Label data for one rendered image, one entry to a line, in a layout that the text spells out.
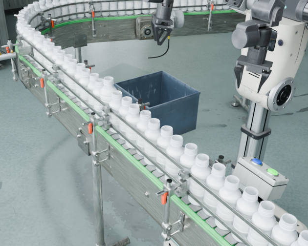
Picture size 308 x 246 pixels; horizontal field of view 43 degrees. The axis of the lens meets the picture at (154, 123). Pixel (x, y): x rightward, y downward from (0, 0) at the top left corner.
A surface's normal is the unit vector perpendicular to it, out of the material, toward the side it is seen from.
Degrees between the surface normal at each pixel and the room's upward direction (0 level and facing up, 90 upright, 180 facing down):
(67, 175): 0
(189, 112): 90
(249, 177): 70
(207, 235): 90
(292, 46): 90
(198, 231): 90
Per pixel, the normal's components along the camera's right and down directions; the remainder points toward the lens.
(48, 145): 0.04, -0.85
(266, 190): -0.75, -0.03
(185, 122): 0.58, 0.44
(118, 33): 0.31, 0.51
